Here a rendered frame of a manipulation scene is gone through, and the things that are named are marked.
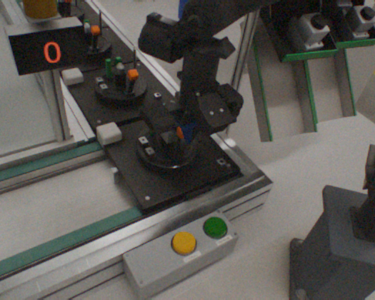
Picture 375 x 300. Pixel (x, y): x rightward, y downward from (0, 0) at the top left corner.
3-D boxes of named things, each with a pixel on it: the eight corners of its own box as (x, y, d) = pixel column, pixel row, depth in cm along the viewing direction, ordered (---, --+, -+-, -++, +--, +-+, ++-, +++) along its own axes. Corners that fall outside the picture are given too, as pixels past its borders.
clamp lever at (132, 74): (133, 93, 85) (138, 75, 79) (126, 95, 85) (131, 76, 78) (128, 81, 86) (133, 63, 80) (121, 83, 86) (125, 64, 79)
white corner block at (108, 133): (123, 146, 78) (122, 132, 75) (103, 151, 76) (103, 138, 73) (114, 133, 81) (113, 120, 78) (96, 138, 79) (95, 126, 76)
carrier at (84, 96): (181, 110, 90) (186, 69, 82) (94, 135, 80) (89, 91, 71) (141, 66, 104) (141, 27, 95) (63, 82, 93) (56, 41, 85)
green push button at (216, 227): (228, 234, 64) (231, 228, 63) (211, 243, 62) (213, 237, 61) (216, 218, 66) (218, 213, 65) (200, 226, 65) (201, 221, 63)
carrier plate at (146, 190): (238, 174, 76) (241, 168, 74) (142, 215, 65) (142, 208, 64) (183, 113, 89) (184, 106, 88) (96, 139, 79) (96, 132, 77)
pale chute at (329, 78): (343, 117, 90) (356, 116, 86) (304, 125, 85) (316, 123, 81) (326, 13, 89) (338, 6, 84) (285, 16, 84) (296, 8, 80)
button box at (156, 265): (233, 251, 68) (241, 234, 63) (139, 302, 58) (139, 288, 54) (214, 224, 72) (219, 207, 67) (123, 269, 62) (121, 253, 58)
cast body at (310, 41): (315, 54, 69) (337, 32, 62) (298, 58, 67) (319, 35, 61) (296, 22, 71) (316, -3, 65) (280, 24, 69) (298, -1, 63)
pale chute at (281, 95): (305, 133, 83) (318, 131, 79) (260, 142, 79) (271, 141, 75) (286, 20, 82) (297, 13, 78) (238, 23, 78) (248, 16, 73)
